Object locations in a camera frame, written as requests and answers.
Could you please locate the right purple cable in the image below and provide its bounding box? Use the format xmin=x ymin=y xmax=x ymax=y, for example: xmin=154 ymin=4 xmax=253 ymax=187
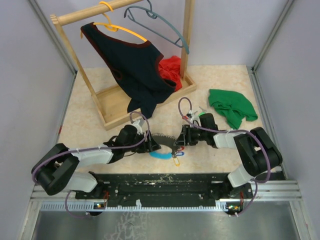
xmin=177 ymin=97 xmax=272 ymax=217

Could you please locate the blue-grey hanger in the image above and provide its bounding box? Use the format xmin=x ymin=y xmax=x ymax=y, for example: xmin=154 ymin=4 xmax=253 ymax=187
xmin=123 ymin=0 xmax=190 ymax=55

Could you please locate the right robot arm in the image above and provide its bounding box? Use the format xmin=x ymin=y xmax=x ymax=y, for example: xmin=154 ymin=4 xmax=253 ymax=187
xmin=173 ymin=111 xmax=283 ymax=198

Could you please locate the yellow hanger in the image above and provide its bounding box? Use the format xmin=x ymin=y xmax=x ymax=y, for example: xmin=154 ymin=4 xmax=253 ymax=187
xmin=93 ymin=1 xmax=147 ymax=43

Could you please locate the yellow tag on disc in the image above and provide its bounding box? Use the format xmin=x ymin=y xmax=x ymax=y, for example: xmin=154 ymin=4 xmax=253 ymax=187
xmin=173 ymin=156 xmax=181 ymax=167

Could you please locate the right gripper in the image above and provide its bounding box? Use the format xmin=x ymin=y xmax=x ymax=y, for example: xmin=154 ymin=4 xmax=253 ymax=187
xmin=173 ymin=124 xmax=208 ymax=147

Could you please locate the green cloth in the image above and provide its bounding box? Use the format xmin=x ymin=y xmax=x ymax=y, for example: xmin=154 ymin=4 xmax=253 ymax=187
xmin=208 ymin=89 xmax=258 ymax=130

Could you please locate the red cloth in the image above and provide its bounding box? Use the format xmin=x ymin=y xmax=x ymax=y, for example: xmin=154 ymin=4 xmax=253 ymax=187
xmin=158 ymin=55 xmax=182 ymax=92

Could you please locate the blue tag on disc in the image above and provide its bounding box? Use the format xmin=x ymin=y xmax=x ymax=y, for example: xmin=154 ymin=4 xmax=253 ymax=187
xmin=175 ymin=151 xmax=185 ymax=157

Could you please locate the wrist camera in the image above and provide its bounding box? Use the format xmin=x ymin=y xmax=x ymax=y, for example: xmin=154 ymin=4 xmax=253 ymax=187
xmin=186 ymin=109 xmax=201 ymax=126
xmin=131 ymin=118 xmax=145 ymax=135

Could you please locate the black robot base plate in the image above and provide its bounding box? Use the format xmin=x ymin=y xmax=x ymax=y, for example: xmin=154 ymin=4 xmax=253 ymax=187
xmin=75 ymin=173 xmax=253 ymax=208

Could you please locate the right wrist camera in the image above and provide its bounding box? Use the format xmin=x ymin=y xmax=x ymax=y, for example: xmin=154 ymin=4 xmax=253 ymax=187
xmin=186 ymin=109 xmax=201 ymax=126

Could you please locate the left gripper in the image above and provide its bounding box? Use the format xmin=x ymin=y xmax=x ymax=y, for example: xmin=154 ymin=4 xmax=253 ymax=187
xmin=124 ymin=130 xmax=161 ymax=154

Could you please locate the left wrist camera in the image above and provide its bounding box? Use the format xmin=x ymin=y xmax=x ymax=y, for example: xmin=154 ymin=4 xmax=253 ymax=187
xmin=131 ymin=118 xmax=145 ymax=135

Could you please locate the wooden clothes rack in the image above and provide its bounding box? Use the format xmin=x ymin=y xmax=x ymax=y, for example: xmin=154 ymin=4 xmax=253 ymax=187
xmin=50 ymin=0 xmax=197 ymax=130

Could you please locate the navy tank top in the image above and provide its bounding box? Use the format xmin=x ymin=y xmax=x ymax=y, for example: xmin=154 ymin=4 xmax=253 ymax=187
xmin=80 ymin=23 xmax=176 ymax=119

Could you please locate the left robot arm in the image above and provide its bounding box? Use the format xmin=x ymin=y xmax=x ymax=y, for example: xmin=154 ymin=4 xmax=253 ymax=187
xmin=31 ymin=124 xmax=161 ymax=199

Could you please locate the key with green tag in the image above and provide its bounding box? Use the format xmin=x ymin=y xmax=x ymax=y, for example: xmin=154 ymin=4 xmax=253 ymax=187
xmin=198 ymin=106 xmax=207 ymax=117

